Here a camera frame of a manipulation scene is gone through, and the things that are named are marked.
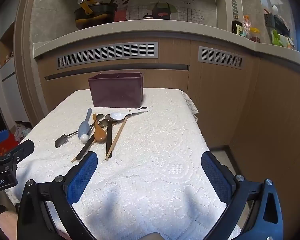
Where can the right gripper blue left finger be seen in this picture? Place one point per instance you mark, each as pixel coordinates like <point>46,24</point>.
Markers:
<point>67,190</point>

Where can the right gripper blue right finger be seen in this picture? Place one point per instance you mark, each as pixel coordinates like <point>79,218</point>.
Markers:
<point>223,182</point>

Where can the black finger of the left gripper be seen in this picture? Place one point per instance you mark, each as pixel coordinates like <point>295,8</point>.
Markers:
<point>22,151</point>

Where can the light blue handled scoop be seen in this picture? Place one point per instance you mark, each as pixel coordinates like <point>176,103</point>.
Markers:
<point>84,138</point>

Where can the brown wooden spoon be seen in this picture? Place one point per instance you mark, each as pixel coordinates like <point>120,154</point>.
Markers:
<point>99,133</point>

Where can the light wooden chopstick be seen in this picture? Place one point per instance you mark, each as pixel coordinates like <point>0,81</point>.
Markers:
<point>116,139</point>

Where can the white plastic spoon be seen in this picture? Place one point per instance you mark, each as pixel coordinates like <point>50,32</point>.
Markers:
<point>117,116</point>

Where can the white lace tablecloth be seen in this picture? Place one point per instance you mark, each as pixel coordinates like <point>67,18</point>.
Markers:
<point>154,181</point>

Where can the maroon plastic utensil caddy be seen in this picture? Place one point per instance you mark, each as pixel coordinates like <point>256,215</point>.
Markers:
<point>117,90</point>

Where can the short grey vent grille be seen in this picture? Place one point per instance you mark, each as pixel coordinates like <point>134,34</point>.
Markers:
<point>220,57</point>

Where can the grey stone countertop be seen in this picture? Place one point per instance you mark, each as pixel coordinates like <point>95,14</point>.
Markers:
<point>166,28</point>

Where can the long grey vent grille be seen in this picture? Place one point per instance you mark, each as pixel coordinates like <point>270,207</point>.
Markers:
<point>116,51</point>

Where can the yellow lid jar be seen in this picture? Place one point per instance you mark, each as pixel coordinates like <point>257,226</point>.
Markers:
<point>254,35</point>

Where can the green dish rack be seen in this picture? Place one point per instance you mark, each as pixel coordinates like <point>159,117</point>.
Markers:
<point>278,30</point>

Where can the black pot yellow handle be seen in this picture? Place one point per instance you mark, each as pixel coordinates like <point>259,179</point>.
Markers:
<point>93,14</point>

